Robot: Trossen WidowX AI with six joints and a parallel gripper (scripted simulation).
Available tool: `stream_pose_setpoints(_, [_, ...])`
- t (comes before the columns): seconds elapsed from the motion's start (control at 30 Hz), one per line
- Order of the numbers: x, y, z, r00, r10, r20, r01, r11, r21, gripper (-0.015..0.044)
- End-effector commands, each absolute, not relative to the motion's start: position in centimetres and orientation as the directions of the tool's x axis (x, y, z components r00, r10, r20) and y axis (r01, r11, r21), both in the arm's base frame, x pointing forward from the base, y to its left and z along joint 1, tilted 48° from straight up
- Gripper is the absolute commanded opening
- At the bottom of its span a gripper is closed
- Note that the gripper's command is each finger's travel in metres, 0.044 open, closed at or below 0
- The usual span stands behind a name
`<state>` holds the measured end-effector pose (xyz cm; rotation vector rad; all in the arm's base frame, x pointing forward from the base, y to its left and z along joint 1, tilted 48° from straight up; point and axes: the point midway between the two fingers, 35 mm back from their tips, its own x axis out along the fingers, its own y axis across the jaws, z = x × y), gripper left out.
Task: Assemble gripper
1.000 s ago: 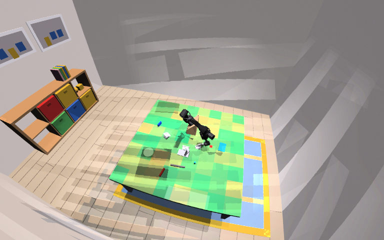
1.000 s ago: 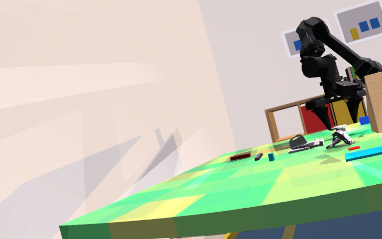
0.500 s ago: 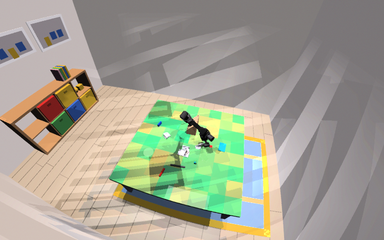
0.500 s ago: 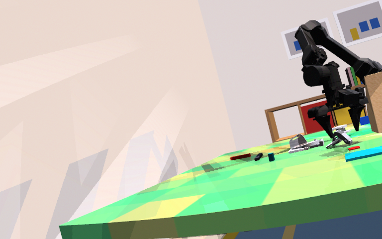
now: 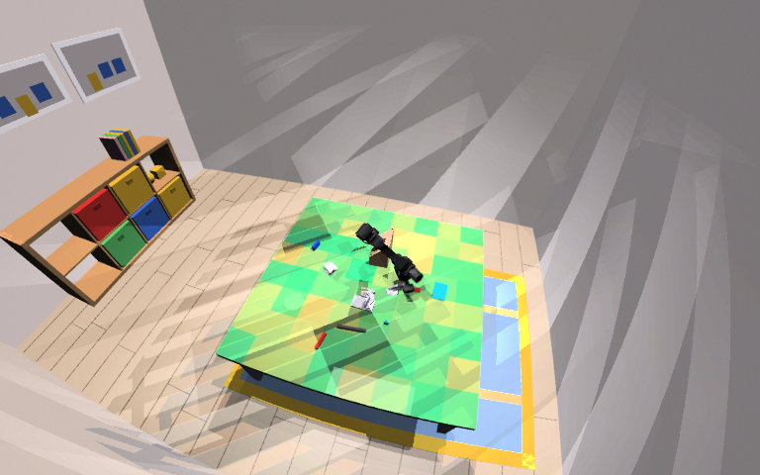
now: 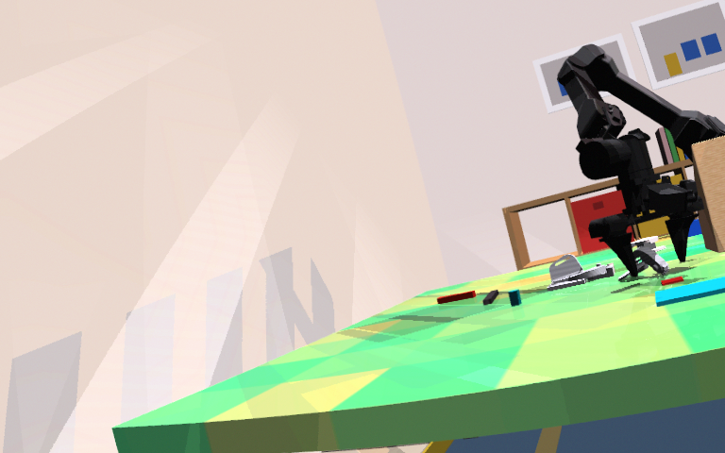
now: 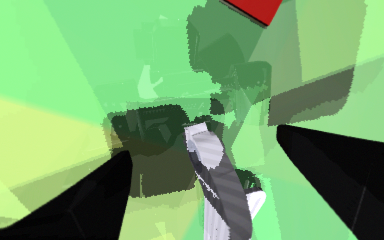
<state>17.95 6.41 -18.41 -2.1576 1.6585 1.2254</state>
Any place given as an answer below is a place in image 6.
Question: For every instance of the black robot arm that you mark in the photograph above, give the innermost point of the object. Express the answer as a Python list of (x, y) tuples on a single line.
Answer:
[(602, 154)]

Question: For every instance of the red flat bar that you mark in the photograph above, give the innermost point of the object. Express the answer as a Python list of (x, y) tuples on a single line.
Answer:
[(455, 297)]

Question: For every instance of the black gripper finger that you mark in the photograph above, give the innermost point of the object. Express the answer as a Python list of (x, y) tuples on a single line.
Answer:
[(622, 246), (678, 231)]

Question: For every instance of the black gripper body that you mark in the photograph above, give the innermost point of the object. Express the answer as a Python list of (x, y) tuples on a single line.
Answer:
[(630, 186)]

